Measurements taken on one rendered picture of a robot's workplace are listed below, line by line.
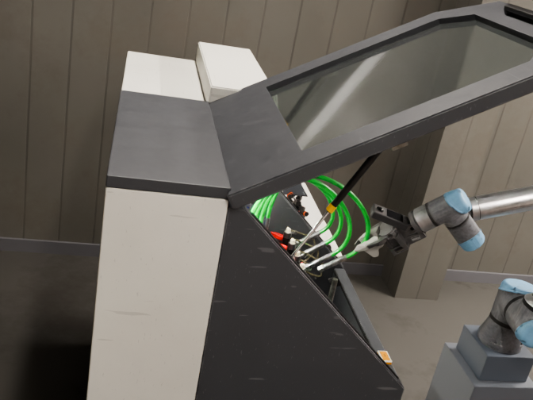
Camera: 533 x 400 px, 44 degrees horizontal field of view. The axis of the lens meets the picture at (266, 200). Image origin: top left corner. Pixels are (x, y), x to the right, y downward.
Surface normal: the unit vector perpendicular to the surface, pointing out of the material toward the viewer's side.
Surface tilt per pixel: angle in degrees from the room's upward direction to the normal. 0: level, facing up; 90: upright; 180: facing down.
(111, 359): 90
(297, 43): 90
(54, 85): 90
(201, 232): 90
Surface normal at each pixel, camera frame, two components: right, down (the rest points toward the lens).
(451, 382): -0.97, -0.09
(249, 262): 0.15, 0.42
